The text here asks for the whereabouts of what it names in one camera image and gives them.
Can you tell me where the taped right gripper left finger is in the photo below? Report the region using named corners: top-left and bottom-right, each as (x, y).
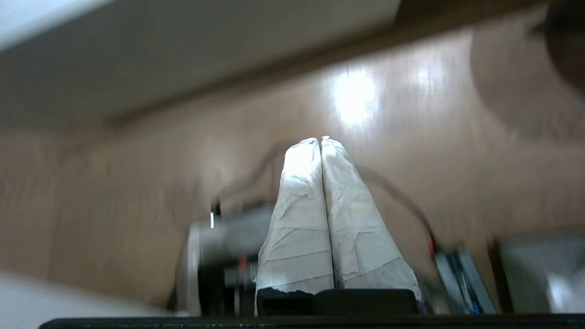
top-left (255, 138), bottom-right (335, 317)

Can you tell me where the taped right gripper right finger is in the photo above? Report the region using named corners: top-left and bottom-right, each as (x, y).
top-left (321, 136), bottom-right (422, 304)

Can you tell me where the white glossy drawer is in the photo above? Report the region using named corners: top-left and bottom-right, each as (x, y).
top-left (0, 0), bottom-right (403, 131)

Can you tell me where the black silver robot base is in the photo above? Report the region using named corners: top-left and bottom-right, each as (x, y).
top-left (174, 203), bottom-right (277, 317)

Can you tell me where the black floor power cable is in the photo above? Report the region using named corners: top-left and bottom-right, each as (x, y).
top-left (213, 141), bottom-right (441, 256)

